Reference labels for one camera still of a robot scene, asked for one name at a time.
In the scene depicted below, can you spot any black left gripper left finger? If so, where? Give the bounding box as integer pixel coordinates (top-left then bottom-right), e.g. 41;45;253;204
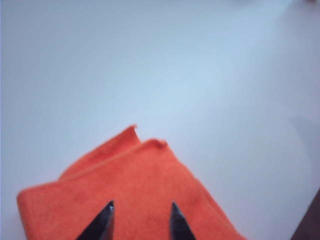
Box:
78;199;116;240

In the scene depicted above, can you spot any orange microfiber cloth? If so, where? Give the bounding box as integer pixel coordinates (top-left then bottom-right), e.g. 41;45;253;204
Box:
16;123;249;240

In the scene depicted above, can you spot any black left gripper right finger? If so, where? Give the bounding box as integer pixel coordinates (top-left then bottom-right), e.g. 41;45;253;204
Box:
168;201;197;240

